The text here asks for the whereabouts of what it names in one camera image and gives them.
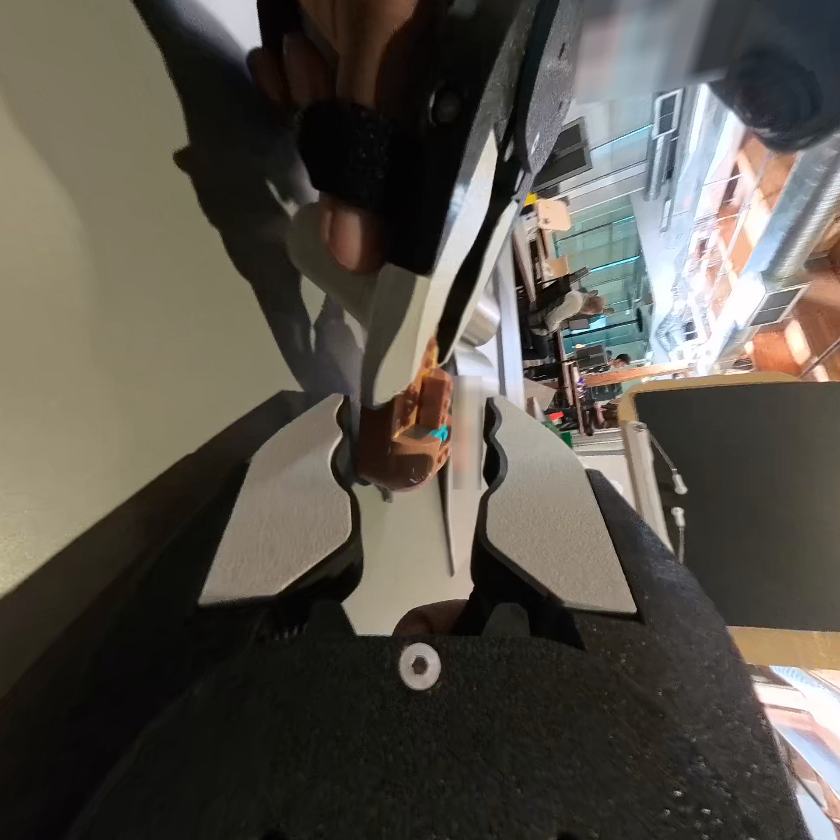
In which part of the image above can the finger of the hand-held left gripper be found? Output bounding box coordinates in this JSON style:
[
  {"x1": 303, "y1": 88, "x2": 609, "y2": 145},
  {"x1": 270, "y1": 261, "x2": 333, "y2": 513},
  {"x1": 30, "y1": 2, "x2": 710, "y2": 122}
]
[
  {"x1": 433, "y1": 140, "x2": 522, "y2": 367},
  {"x1": 287, "y1": 202, "x2": 437, "y2": 409}
]

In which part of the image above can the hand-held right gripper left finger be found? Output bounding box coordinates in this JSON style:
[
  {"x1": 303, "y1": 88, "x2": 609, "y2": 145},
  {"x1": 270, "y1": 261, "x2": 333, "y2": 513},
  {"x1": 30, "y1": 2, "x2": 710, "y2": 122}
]
[{"x1": 199, "y1": 394, "x2": 362, "y2": 608}]

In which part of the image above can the person's left hand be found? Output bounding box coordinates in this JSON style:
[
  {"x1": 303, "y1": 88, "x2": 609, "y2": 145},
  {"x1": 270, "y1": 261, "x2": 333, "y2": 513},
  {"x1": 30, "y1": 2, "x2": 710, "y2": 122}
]
[{"x1": 249, "y1": 0, "x2": 429, "y2": 273}]

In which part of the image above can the white monitor cable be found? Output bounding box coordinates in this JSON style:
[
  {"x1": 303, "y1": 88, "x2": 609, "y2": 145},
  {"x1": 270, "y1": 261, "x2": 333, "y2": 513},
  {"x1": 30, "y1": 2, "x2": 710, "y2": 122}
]
[{"x1": 646, "y1": 430, "x2": 690, "y2": 565}]

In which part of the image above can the desk monitor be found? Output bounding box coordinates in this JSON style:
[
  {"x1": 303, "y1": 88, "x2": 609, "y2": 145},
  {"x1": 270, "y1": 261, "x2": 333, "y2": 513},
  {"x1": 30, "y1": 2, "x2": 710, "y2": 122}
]
[{"x1": 620, "y1": 374, "x2": 840, "y2": 670}]

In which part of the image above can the large silver spiral duct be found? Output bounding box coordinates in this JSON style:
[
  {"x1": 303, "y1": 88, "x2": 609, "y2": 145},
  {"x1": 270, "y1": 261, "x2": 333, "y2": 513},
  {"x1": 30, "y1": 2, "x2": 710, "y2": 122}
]
[{"x1": 761, "y1": 147, "x2": 840, "y2": 283}]

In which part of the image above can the brown brick vehicle model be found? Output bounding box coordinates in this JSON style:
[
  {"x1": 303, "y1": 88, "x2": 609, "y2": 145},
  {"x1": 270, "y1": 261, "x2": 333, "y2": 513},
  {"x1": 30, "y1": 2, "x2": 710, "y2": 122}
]
[{"x1": 357, "y1": 338, "x2": 454, "y2": 503}]

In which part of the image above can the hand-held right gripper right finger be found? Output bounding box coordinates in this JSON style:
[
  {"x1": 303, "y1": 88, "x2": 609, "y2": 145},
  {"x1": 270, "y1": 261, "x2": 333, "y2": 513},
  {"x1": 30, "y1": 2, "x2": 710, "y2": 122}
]
[{"x1": 471, "y1": 397, "x2": 639, "y2": 618}]

